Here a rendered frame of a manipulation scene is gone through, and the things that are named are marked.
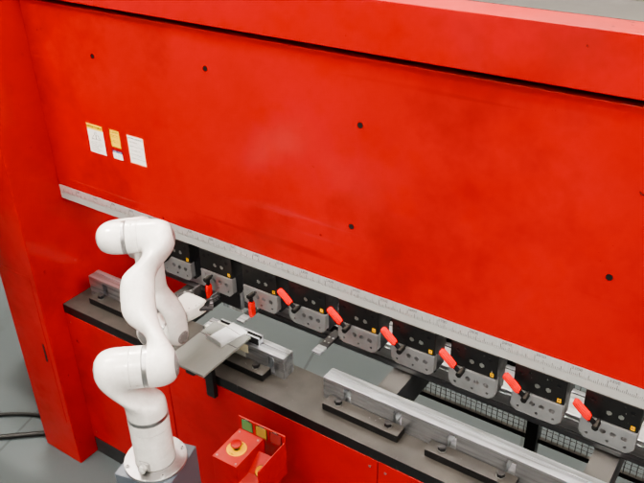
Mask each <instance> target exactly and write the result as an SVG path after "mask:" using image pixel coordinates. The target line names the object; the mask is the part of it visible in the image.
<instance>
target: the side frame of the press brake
mask: <svg viewBox="0 0 644 483"><path fill-rule="evenodd" d="M114 219H119V218H116V217H113V216H111V215H109V214H106V213H103V212H101V211H98V210H95V209H92V208H90V207H87V206H84V205H81V204H79V203H77V202H74V201H71V200H69V199H66V198H63V197H61V192H60V188H59V183H58V176H57V171H56V166H55V162H54V157H53V154H52V149H51V145H50V140H49V136H48V131H47V127H46V123H45V118H44V114H43V109H42V105H41V100H40V96H39V92H38V87H37V83H36V78H35V70H34V67H33V62H32V57H31V53H30V48H29V44H28V39H27V36H26V31H25V27H24V22H23V17H22V13H21V9H20V5H19V0H0V276H1V279H2V283H3V286H4V290H5V292H6V296H7V300H8V303H9V307H10V310H11V316H12V320H13V323H14V326H15V329H16V333H17V337H18V340H19V344H20V347H21V351H22V354H23V357H24V360H25V364H26V367H27V371H28V375H29V378H30V382H31V385H32V388H33V391H34V397H35V401H36V404H37V408H38V412H39V415H40V419H41V422H42V425H43V428H44V432H45V435H46V439H47V442H48V443H49V444H50V445H52V446H54V447H55V448H57V449H59V450H61V451H62V452H64V453H66V454H67V455H69V456H71V457H72V458H74V459H75V460H77V461H79V462H80V463H82V462H83V461H84V460H85V459H87V458H88V457H89V456H90V455H92V454H93V453H94V452H95V451H96V450H98V448H97V443H96V439H95V436H94V433H93V429H92V425H91V421H90V417H89V413H88V409H87V404H86V400H85V396H84V393H83V389H82V384H81V377H80V373H79V369H78V364H77V361H76V357H75V353H74V349H73V344H72V340H71V336H70V333H69V328H68V324H67V320H66V316H65V312H64V308H63V305H62V304H63V303H65V302H67V301H68V300H70V299H71V298H73V297H75V296H76V295H78V294H80V293H81V292H83V291H85V290H86V289H88V288H90V283H89V278H88V275H90V274H92V273H94V272H95V271H97V270H98V269H99V270H101V271H103V272H106V273H108V274H110V275H113V276H115V277H118V278H120V279H122V278H123V276H124V274H125V273H126V272H127V271H128V270H129V269H130V268H131V267H132V266H134V265H135V259H133V258H130V257H129V256H128V254H122V255H111V254H107V253H104V252H102V250H101V249H100V248H99V247H98V245H97V244H96V237H95V236H96V232H97V230H98V228H99V227H100V226H101V225H102V224H103V223H105V222H107V221H110V220H114Z"/></svg>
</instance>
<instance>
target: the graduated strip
mask: <svg viewBox="0 0 644 483"><path fill-rule="evenodd" d="M59 188H60V191H61V192H64V193H66V194H69V195H72V196H76V197H79V198H82V199H85V200H87V201H90V202H93V203H96V204H99V205H101V206H103V207H106V208H109V209H111V210H114V211H117V212H120V213H123V214H125V215H128V216H131V217H134V218H135V217H148V218H150V219H155V218H154V217H151V216H148V215H145V214H142V213H139V212H136V211H134V210H131V209H128V208H126V207H123V206H120V205H118V204H115V203H112V202H109V201H106V200H103V199H101V198H98V197H95V196H92V195H88V194H86V193H83V192H80V191H77V190H74V189H71V188H68V187H66V186H63V185H60V184H59ZM170 225H171V226H172V229H173V231H174V232H175V233H178V234H181V235H184V236H187V237H189V238H192V239H195V240H198V241H201V242H205V243H208V244H211V245H212V246H215V247H218V248H221V249H224V250H226V251H229V252H232V253H235V254H238V255H240V256H243V257H245V258H248V259H251V260H253V261H256V262H259V263H262V264H264V265H269V266H272V267H275V268H277V269H280V270H283V271H285V272H288V273H290V274H293V275H296V276H299V277H302V278H304V279H307V280H310V281H313V282H315V283H317V284H320V285H323V286H326V287H328V288H333V289H336V290H339V291H341V292H344V293H347V294H350V295H353V296H355V297H357V298H360V299H363V300H365V301H368V302H371V303H374V304H377V305H379V306H382V307H385V308H388V309H390V310H392V311H397V312H400V313H403V314H405V315H408V316H411V317H414V318H416V319H419V320H422V321H425V322H427V323H429V324H432V325H435V326H438V327H441V328H443V329H446V330H449V331H452V332H455V333H457V334H461V335H464V336H466V337H469V338H472V339H475V340H478V341H480V342H483V343H486V344H489V345H492V346H494V347H496V348H499V349H502V350H505V351H507V352H510V353H513V354H516V355H518V356H521V357H526V358H529V359H531V360H534V361H536V362H539V363H542V364H544V365H547V366H550V367H553V368H556V369H558V370H561V371H564V372H567V373H568V374H571V375H574V376H577V377H580V378H582V379H585V380H590V381H593V382H595V383H598V384H601V385H604V386H606V387H608V388H611V389H614V390H617V391H619V392H622V393H625V394H628V395H631V396H633V397H636V398H638V399H641V400H644V390H643V389H640V388H637V387H634V386H631V385H629V384H627V383H624V382H621V381H618V380H615V379H611V378H608V377H605V376H602V375H599V374H596V373H594V372H591V371H588V370H586V369H583V368H580V367H578V366H575V365H572V364H569V363H566V362H563V361H561V360H558V359H555V358H553V357H550V356H545V355H543V354H540V353H537V352H534V351H531V350H528V349H526V348H523V347H520V346H518V345H515V344H512V343H510V342H507V341H504V340H501V339H498V338H495V337H493V336H490V335H487V334H484V333H480V332H477V331H475V330H472V329H469V328H466V327H463V326H460V325H458V324H455V323H452V322H449V321H447V320H444V319H442V318H439V317H436V316H433V315H430V314H427V313H425V312H422V311H419V310H414V309H411V308H409V307H407V306H404V305H401V304H398V303H395V302H392V301H390V300H387V299H384V298H381V297H378V296H376V295H374V294H371V293H368V292H365V291H362V290H359V289H357V288H354V287H349V286H346V285H343V284H340V283H338V282H336V281H333V280H330V279H327V278H324V277H322V276H319V275H316V274H313V273H310V272H307V271H306V270H303V269H300V268H297V267H294V266H291V265H289V264H284V263H281V262H278V261H275V260H272V259H270V258H268V257H265V256H262V255H259V254H256V253H254V252H251V251H248V250H245V249H242V248H239V247H237V246H235V245H232V244H229V243H226V242H223V241H219V240H216V239H213V238H210V237H207V236H204V235H202V234H199V233H197V232H194V231H191V230H188V229H186V228H183V227H180V226H177V225H174V224H171V223H170Z"/></svg>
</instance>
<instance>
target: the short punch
mask: <svg viewBox="0 0 644 483"><path fill-rule="evenodd" d="M219 294H220V302H222V305H223V306H225V307H227V308H230V309H232V310H235V311H239V312H241V313H243V309H244V297H243V291H242V292H240V293H239V294H238V295H236V294H233V295H232V296H227V295H225V294H222V293H219Z"/></svg>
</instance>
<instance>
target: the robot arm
mask: <svg viewBox="0 0 644 483"><path fill-rule="evenodd" d="M95 237H96V244H97V246H98V247H99V248H100V249H101V250H102V252H104V253H107V254H111V255H122V254H134V259H135V265H134V266H132V267H131V268H130V269H129V270H128V271H127V272H126V273H125V274H124V276H123V278H122V281H121V284H120V302H121V311H122V314H123V317H124V319H125V320H126V322H127V323H128V324H129V325H130V326H131V327H132V328H134V329H135V330H137V331H136V332H137V336H138V338H139V340H140V341H141V343H142V344H143V345H138V346H126V347H116V348H110V349H106V350H104V351H102V352H100V353H99V354H98V355H97V357H96V359H95V361H94V363H93V376H94V380H95V382H96V383H97V385H98V387H99V388H100V389H101V390H102V391H103V392H104V393H105V394H106V395H107V397H109V398H110V399H112V400H113V401H114V402H116V403H118V404H119V405H121V406H122V407H123V408H124V409H125V412H126V419H127V423H128V428H129V433H130V438H131V443H132V447H131V448H130V449H129V450H128V452H127V453H126V457H125V461H124V465H125V470H126V473H127V475H128V476H129V477H130V478H131V479H133V480H135V481H137V482H140V483H159V482H163V481H166V480H168V479H170V478H172V477H174V476H175V475H177V474H178V473H179V472H180V471H181V470H182V469H183V468H184V466H185V464H186V461H187V456H188V454H187V449H186V447H185V445H184V444H183V442H182V441H180V440H179V439H177V438H176V437H173V433H172V427H171V421H170V415H169V409H168V404H167V400H166V397H165V395H164V393H163V392H162V391H160V390H159V389H157V388H155V387H161V386H166V385H169V384H171V383H172V382H174V381H175V380H176V378H177V376H178V374H179V360H178V356H177V354H176V352H175V350H174V348H173V346H181V345H183V344H184V343H185V342H186V341H187V339H188V333H189V331H188V322H189V321H191V320H193V319H195V318H197V317H199V316H200V315H202V314H203V313H204V312H206V311H212V310H213V308H214V303H215V302H216V301H217V300H218V299H219V292H218V291H217V292H215V293H214V294H212V295H211V296H210V298H207V299H203V298H201V297H199V296H197V295H198V294H199V293H200V292H201V285H198V286H196V287H194V288H193V289H189V290H188V291H183V292H180V293H177V297H178V298H177V297H176V296H175V294H174V293H173V292H172V291H171V290H170V289H169V287H168V285H167V282H166V274H165V267H164V262H165V261H166V260H167V259H168V257H169V256H170V255H171V253H172V251H173V248H174V244H175V233H174V231H173V227H172V226H171V225H170V224H169V223H168V222H166V221H164V220H162V219H156V218H148V217H135V218H119V219H114V220H110V221H107V222H105V223H103V224H102V225H101V226H100V227H99V228H98V230H97V232H96V236H95ZM208 301H210V303H209V304H206V302H208ZM157 310H159V311H160V312H158V313H157ZM172 345H173V346H172Z"/></svg>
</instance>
